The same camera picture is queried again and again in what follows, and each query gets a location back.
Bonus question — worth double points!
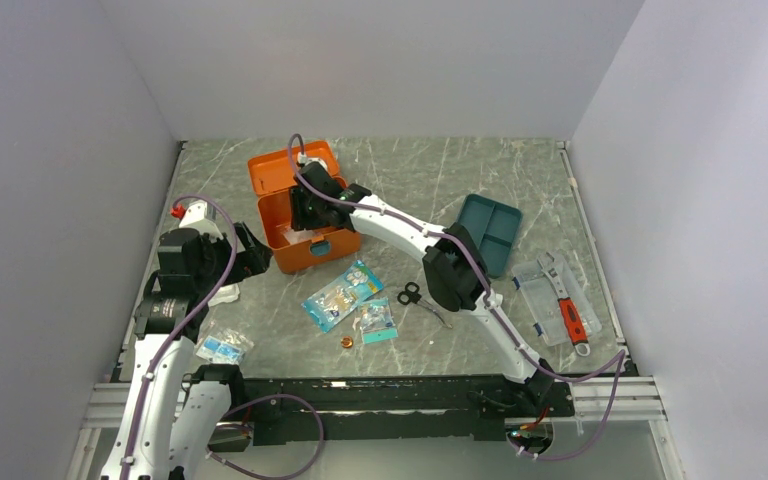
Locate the clear zip bag white pads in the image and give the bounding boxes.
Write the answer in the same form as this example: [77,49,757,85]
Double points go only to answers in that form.
[282,227,308,245]

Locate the orange medicine box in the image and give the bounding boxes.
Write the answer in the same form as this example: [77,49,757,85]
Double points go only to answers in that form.
[248,151,362,274]

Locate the white gauze pack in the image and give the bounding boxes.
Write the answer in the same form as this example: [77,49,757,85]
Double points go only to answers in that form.
[208,284,240,306]

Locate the blue cotton swab pack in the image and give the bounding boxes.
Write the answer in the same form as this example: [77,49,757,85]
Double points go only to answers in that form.
[302,260,383,333]

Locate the clear bag blue packets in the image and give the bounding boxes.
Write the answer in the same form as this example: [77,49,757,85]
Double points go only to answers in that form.
[195,320,254,366]

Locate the small teal bandage pack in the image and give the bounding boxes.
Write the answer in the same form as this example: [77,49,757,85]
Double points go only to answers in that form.
[355,298,398,344]

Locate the black handled scissors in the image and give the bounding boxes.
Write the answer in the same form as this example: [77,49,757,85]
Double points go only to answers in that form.
[397,282,453,329]

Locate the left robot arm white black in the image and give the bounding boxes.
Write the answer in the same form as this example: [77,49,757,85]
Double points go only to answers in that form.
[100,222,272,479]

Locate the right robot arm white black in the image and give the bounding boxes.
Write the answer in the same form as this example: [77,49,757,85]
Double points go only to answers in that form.
[289,160,562,416]

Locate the teal plastic tray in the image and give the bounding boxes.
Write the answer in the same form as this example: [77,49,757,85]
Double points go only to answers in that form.
[457,194,523,278]

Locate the clear plastic case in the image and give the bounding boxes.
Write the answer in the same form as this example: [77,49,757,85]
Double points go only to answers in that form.
[511,251,602,351]

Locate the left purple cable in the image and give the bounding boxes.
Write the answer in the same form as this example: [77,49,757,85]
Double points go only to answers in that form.
[115,193,326,480]

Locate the purple cable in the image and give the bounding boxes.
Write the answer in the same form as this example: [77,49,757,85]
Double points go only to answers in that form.
[115,193,326,480]
[287,133,627,464]

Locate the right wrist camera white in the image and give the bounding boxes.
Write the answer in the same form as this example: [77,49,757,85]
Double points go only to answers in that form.
[296,153,328,169]

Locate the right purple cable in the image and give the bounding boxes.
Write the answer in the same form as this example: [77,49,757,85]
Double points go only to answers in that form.
[287,133,627,464]

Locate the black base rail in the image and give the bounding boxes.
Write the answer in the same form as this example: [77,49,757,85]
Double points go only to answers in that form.
[220,374,575,446]

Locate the red handled adjustable wrench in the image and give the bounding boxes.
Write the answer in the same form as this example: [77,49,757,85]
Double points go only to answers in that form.
[537,252,591,357]

